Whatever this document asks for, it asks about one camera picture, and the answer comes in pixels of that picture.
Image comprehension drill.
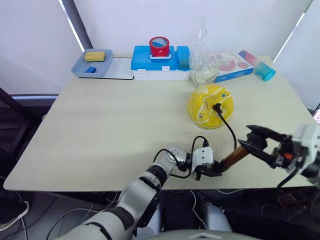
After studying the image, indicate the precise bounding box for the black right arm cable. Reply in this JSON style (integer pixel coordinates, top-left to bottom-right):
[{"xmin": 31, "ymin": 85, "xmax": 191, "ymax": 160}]
[{"xmin": 277, "ymin": 166, "xmax": 305, "ymax": 189}]

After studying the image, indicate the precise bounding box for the white flat board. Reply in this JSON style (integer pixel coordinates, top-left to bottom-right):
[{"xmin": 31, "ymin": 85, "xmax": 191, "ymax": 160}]
[{"xmin": 78, "ymin": 56, "xmax": 135, "ymax": 81}]

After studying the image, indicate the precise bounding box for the white floor cable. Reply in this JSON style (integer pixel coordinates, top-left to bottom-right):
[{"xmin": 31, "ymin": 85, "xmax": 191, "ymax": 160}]
[
  {"xmin": 47, "ymin": 196, "xmax": 121, "ymax": 240},
  {"xmin": 189, "ymin": 190, "xmax": 208, "ymax": 230}
]

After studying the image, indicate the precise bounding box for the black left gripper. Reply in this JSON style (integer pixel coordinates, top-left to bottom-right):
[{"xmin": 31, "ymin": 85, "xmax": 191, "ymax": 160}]
[{"xmin": 191, "ymin": 161, "xmax": 230, "ymax": 181}]

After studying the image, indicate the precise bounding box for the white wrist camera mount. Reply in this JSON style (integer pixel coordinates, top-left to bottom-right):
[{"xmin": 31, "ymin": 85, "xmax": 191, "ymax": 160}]
[
  {"xmin": 192, "ymin": 146, "xmax": 215, "ymax": 167},
  {"xmin": 291, "ymin": 123, "xmax": 320, "ymax": 173}
]

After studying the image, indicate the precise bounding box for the pink and blue flat carton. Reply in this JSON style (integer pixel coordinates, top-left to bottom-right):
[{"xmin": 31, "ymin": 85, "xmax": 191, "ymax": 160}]
[{"xmin": 213, "ymin": 51, "xmax": 255, "ymax": 84}]

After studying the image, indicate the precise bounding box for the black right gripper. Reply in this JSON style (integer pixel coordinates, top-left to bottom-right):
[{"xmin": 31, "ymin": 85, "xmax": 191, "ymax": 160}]
[{"xmin": 237, "ymin": 125, "xmax": 305, "ymax": 172}]

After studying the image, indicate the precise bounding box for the pink-to-blue gradient cylinder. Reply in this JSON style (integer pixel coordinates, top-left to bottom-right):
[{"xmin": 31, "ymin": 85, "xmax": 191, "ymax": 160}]
[{"xmin": 238, "ymin": 49, "xmax": 277, "ymax": 82}]

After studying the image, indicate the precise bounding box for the red tape roll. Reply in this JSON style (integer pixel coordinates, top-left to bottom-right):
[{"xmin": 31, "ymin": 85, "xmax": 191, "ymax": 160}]
[{"xmin": 149, "ymin": 36, "xmax": 170, "ymax": 58}]

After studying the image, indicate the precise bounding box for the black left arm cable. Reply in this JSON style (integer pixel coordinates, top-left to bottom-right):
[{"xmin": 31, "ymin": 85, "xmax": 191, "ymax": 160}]
[{"xmin": 152, "ymin": 135, "xmax": 210, "ymax": 180}]

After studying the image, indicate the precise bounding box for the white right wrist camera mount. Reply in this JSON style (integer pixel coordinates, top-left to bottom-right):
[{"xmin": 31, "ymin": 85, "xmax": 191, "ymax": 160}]
[{"xmin": 291, "ymin": 123, "xmax": 320, "ymax": 173}]

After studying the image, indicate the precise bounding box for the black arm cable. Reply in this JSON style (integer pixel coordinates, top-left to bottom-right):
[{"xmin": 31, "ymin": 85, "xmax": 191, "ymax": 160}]
[
  {"xmin": 277, "ymin": 166, "xmax": 305, "ymax": 189},
  {"xmin": 152, "ymin": 135, "xmax": 210, "ymax": 180}
]

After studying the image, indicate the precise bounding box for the small light blue box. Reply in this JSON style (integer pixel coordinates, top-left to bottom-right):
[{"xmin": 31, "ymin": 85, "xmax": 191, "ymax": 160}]
[{"xmin": 176, "ymin": 45, "xmax": 191, "ymax": 71}]

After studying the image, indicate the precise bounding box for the yellow sponge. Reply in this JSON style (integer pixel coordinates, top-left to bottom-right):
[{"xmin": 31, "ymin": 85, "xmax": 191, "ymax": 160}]
[{"xmin": 83, "ymin": 50, "xmax": 107, "ymax": 62}]

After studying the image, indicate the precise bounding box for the gold and black hand pump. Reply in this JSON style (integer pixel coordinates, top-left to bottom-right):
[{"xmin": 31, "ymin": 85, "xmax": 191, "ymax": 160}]
[{"xmin": 207, "ymin": 143, "xmax": 252, "ymax": 177}]

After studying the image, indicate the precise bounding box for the black diagonal strut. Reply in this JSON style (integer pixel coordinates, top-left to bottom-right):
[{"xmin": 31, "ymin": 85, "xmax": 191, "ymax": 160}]
[{"xmin": 0, "ymin": 86, "xmax": 33, "ymax": 121}]

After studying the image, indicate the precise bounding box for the blue and white plastic case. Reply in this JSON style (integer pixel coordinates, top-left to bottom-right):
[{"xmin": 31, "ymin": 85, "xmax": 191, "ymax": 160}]
[{"xmin": 130, "ymin": 45, "xmax": 192, "ymax": 82}]

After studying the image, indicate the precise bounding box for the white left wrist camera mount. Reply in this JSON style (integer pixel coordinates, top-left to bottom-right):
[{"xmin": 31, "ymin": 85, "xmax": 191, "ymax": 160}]
[{"xmin": 192, "ymin": 146, "xmax": 215, "ymax": 167}]

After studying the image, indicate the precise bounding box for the black frame pole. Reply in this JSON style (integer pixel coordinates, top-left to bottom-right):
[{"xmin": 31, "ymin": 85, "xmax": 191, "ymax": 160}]
[{"xmin": 58, "ymin": 0, "xmax": 94, "ymax": 51}]

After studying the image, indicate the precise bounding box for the black pump hose with needle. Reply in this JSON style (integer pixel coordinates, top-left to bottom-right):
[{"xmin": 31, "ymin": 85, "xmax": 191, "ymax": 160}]
[{"xmin": 212, "ymin": 102, "xmax": 238, "ymax": 151}]

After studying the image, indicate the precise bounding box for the silver rounded robot leg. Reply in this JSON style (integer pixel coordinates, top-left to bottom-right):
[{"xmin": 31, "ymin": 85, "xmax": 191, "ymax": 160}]
[
  {"xmin": 199, "ymin": 199, "xmax": 233, "ymax": 233},
  {"xmin": 146, "ymin": 199, "xmax": 165, "ymax": 235}
]

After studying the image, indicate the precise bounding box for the black and white sneaker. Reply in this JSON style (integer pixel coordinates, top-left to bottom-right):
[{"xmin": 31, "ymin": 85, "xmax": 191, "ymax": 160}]
[{"xmin": 0, "ymin": 197, "xmax": 30, "ymax": 230}]

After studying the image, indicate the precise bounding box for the blue-grey plastic tray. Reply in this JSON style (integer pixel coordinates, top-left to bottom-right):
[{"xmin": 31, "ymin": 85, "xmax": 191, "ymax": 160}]
[{"xmin": 71, "ymin": 48, "xmax": 114, "ymax": 78}]

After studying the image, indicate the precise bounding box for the clear plastic bag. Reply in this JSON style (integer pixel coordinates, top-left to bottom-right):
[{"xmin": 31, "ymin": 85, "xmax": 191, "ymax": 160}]
[{"xmin": 189, "ymin": 12, "xmax": 220, "ymax": 87}]

